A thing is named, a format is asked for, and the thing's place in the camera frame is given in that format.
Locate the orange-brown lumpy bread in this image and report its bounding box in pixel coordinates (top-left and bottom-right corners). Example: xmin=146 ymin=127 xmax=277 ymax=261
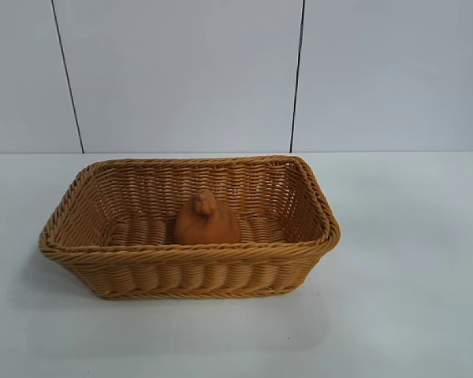
xmin=174 ymin=187 xmax=244 ymax=246

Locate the woven wicker basket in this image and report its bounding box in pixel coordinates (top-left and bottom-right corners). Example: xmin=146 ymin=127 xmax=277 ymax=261
xmin=38 ymin=155 xmax=342 ymax=302

